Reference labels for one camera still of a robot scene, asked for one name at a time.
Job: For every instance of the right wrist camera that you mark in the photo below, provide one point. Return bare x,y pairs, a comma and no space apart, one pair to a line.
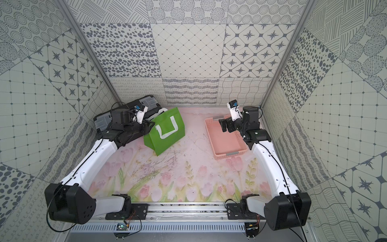
234,110

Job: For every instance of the black plastic toolbox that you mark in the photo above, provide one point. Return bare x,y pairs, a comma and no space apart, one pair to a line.
115,124

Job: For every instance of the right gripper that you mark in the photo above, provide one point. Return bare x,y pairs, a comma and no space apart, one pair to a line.
230,122

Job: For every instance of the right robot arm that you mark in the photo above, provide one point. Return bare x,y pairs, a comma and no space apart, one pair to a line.
288,207

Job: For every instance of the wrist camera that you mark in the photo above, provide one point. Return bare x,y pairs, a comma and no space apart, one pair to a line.
140,111
234,110

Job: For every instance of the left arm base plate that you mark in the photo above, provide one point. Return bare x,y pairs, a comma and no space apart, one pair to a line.
130,211

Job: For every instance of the pink plastic basket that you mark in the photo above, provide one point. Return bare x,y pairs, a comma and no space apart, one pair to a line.
224,144

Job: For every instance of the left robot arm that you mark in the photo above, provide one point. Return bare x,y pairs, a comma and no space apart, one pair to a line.
69,201

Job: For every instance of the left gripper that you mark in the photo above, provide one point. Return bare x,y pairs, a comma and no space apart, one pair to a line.
143,127

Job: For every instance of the green insulated delivery bag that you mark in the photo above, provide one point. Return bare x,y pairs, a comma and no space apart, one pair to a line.
168,129

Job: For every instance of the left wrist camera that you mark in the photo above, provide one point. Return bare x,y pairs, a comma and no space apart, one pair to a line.
140,111

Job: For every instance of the aluminium mounting rail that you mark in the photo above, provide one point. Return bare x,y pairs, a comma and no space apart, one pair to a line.
188,211

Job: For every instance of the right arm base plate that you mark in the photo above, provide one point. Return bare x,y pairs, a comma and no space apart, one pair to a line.
236,212

